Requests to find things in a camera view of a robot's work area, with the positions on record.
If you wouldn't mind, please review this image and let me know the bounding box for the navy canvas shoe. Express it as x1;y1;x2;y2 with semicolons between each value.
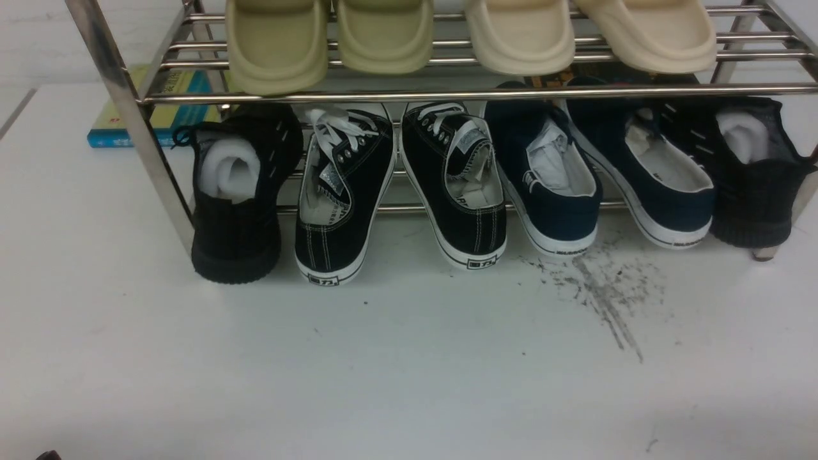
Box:
560;97;716;250
481;100;603;258

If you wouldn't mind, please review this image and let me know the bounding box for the stainless steel shoe rack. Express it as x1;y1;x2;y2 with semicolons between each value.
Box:
65;1;816;250

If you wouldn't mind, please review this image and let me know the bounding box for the black canvas laced sneaker right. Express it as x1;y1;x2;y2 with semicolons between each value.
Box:
399;102;507;270

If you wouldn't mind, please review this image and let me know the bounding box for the black canvas laced sneaker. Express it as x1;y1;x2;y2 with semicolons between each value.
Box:
399;102;507;270
295;103;396;286

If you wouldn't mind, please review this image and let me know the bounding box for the black canvas laced sneaker left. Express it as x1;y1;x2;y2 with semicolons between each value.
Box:
295;103;396;286

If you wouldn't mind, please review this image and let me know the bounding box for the black knit sneaker left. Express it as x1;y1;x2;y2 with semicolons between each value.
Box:
173;103;304;284

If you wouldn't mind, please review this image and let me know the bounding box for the black knit sneaker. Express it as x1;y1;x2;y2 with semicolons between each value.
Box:
173;103;304;284
654;96;816;249

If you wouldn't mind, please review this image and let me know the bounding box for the olive green slipper right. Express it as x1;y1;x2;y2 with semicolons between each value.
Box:
332;1;435;75

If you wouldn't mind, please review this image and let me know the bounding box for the olive green slipper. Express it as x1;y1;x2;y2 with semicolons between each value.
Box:
332;1;435;75
225;1;331;96

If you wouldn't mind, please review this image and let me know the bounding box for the cream slipper left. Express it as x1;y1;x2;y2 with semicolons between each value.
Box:
464;1;576;77

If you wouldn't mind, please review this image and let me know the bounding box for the cream slipper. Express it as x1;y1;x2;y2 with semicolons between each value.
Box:
575;1;718;75
464;1;576;77

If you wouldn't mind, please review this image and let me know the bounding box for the olive green slipper left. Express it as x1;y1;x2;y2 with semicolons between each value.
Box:
225;1;331;96

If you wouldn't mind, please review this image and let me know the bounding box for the dark book orange text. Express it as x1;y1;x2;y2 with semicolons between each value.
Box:
525;61;699;88

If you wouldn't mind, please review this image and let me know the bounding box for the cream slipper right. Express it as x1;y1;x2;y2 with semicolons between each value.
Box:
575;1;718;75

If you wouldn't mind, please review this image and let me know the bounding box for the blue and yellow book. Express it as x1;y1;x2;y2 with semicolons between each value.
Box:
86;70;221;149

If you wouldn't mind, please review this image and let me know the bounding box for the black knit sneaker right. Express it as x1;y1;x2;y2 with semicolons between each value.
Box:
654;96;816;249

